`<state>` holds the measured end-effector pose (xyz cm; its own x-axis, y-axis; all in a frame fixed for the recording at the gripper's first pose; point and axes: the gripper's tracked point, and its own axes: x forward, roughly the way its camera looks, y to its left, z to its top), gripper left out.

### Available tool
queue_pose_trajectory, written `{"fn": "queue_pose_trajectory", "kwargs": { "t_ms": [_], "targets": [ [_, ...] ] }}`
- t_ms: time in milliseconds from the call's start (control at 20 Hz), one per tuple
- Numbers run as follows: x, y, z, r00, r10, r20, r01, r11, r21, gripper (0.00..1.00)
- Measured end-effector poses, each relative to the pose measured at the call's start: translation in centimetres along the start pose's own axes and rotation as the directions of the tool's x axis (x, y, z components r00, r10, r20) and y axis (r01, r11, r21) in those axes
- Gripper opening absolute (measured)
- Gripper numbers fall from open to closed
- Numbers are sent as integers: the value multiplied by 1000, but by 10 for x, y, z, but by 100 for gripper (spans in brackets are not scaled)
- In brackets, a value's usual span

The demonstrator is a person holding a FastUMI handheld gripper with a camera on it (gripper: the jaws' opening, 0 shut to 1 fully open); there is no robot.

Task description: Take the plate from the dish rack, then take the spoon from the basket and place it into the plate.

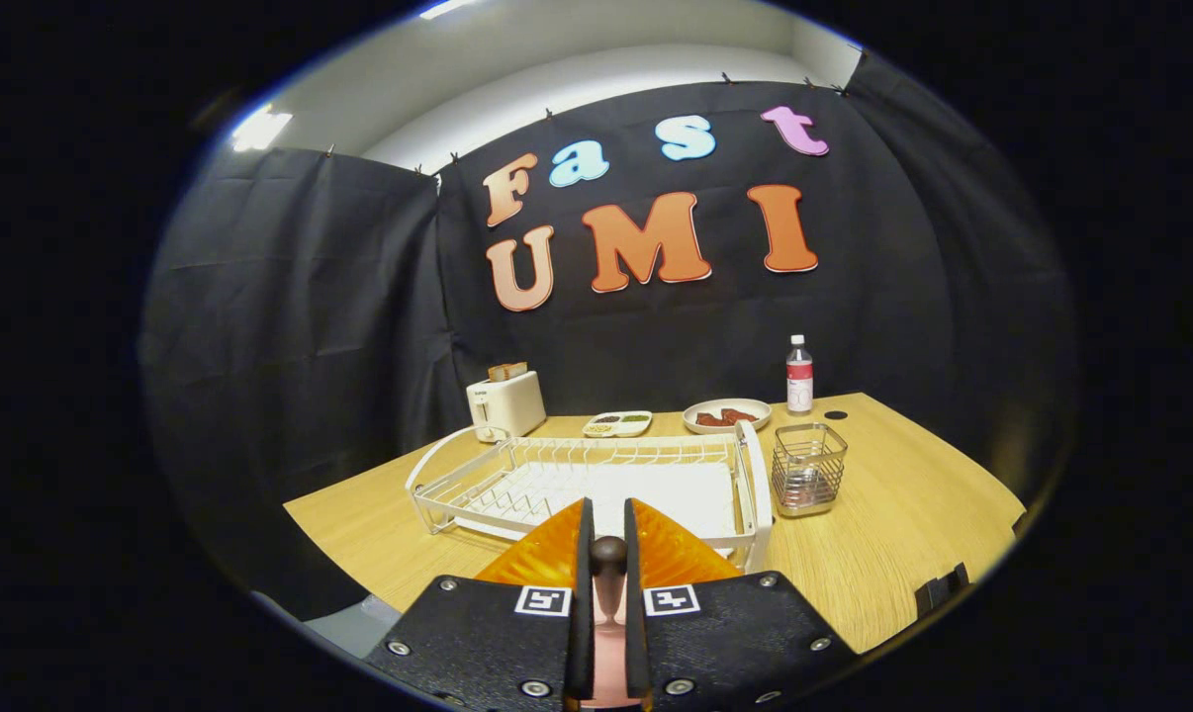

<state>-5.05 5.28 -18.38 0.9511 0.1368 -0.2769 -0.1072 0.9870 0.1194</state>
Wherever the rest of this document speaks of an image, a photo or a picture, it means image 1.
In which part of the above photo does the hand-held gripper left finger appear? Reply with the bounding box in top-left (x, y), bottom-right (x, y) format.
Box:
top-left (364, 497), bottom-right (597, 711)

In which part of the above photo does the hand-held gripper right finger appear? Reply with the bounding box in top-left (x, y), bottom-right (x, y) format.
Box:
top-left (623, 497), bottom-right (860, 709)

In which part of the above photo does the dark-handled spoon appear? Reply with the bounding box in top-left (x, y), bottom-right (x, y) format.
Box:
top-left (589, 535), bottom-right (630, 626)

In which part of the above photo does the pink plate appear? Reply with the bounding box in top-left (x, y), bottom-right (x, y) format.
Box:
top-left (579, 593), bottom-right (647, 709)

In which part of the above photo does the white dish rack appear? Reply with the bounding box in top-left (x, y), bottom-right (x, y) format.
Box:
top-left (405, 420), bottom-right (774, 575)

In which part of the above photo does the metal wire basket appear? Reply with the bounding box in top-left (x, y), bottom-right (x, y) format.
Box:
top-left (771, 423), bottom-right (849, 518)

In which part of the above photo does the white plate with meat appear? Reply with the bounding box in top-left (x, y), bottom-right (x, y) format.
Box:
top-left (683, 398), bottom-right (773, 435)

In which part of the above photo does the white divided sauce tray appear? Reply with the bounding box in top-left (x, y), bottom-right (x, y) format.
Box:
top-left (583, 410), bottom-right (654, 439)

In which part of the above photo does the white toaster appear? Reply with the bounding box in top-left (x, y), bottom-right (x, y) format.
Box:
top-left (465, 370), bottom-right (548, 443)

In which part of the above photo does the red label water bottle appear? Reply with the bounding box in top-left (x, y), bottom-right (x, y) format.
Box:
top-left (785, 334), bottom-right (815, 414)

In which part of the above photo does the dark grey chair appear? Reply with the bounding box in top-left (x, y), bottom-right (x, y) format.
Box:
top-left (915, 562), bottom-right (971, 616)

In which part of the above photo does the black backdrop cloth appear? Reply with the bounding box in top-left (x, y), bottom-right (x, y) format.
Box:
top-left (141, 49), bottom-right (1077, 619)

